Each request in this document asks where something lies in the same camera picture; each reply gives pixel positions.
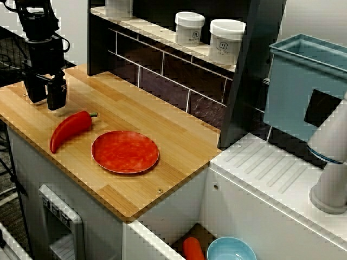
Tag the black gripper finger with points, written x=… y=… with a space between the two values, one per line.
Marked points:
x=35 y=89
x=57 y=94

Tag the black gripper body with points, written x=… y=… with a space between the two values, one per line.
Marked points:
x=46 y=57

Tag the red toy pepper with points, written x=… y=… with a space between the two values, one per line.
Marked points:
x=70 y=127

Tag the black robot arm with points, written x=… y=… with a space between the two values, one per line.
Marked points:
x=35 y=21

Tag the white plastic container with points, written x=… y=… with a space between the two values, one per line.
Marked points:
x=119 y=8

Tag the red round plate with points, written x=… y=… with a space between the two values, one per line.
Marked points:
x=124 y=151

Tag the dark tiled backsplash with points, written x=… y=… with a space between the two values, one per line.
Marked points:
x=162 y=75

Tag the cream shelf board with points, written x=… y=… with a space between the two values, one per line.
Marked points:
x=160 y=31

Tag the white kitchen cabinet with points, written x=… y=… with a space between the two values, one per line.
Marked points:
x=95 y=216

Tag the grey dispenser panel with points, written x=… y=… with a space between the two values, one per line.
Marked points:
x=67 y=235

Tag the white lidded plastic jar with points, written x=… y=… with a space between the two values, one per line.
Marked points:
x=226 y=40
x=189 y=29

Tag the orange toy carrot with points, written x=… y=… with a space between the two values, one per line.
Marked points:
x=193 y=249

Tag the light blue bowl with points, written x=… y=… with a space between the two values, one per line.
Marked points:
x=230 y=249

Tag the light blue plastic bin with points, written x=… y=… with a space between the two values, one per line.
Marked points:
x=290 y=94

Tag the white toy sink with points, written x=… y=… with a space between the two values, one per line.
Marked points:
x=271 y=189

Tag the white toy faucet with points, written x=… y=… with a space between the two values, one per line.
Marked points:
x=328 y=135

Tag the aluminium rail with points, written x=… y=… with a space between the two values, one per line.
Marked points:
x=8 y=243

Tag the black hutch frame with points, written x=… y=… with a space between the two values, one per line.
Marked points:
x=252 y=81

